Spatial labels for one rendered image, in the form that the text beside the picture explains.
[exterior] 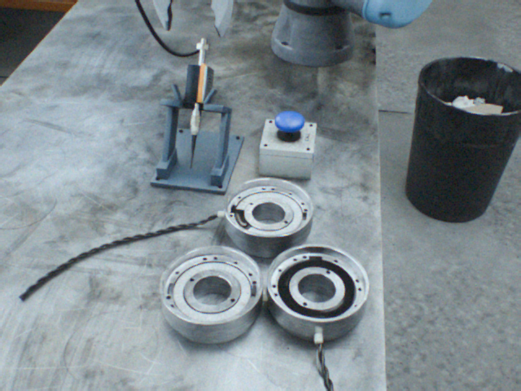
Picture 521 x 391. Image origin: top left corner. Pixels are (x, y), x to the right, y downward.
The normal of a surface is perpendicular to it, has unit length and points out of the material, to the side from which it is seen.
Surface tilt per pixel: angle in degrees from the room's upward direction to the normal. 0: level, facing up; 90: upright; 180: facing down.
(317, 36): 73
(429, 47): 0
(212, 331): 90
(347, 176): 0
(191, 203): 0
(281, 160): 90
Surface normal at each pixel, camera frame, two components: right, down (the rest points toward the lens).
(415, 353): 0.02, -0.77
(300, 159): -0.13, 0.63
